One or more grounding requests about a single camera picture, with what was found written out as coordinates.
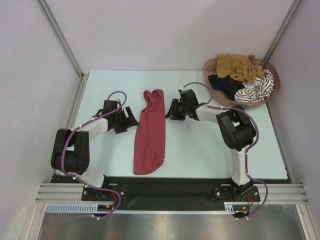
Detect pink translucent laundry basket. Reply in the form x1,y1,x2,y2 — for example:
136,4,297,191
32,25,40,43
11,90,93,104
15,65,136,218
203,55,281,110

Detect grey slotted cable duct left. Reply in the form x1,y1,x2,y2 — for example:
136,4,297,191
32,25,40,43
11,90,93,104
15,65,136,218
46,203,114,214

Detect mustard yellow tank top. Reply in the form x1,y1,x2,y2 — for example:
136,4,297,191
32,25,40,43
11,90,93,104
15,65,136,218
216,53,265,83

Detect aluminium corner post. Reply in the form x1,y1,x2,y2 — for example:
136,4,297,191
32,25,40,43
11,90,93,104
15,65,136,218
263,0,304,62
37,0,85,77

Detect grey slotted cable duct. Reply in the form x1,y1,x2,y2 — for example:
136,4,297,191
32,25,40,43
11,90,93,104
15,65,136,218
224,202,250,215
46,203,114,214

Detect grey slotted cable duct right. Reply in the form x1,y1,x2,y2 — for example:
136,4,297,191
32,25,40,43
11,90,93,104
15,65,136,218
224,202,250,215

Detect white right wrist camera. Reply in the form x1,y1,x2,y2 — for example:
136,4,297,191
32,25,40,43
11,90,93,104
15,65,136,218
178,87,186,93

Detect black white striped tank top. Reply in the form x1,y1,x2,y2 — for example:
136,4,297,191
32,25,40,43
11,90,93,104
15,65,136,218
234,69,275,103

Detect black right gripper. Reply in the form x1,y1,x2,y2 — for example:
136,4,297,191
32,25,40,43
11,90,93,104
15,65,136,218
165,98,189,121

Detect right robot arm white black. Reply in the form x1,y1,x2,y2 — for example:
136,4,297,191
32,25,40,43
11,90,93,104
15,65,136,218
165,89,257,201

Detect left aluminium corner post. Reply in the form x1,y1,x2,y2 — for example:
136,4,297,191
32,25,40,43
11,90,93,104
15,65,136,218
37,0,85,77

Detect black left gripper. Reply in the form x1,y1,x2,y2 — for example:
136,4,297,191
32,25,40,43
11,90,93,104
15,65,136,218
112,106,139,134

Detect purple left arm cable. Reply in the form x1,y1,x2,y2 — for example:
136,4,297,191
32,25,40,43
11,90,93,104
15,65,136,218
60,90,128,222

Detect red tank top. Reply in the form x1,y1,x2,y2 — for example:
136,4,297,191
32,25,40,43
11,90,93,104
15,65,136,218
133,89,166,175

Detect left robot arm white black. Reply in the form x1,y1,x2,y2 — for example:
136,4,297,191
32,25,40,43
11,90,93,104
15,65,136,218
50,99,139,201

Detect right aluminium corner post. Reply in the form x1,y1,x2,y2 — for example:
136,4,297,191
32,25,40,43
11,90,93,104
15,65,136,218
263,0,304,62

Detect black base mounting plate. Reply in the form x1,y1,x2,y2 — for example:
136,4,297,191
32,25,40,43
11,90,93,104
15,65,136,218
51,175,290,212

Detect aluminium frame rail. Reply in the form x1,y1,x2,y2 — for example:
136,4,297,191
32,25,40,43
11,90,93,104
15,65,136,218
35,183,84,203

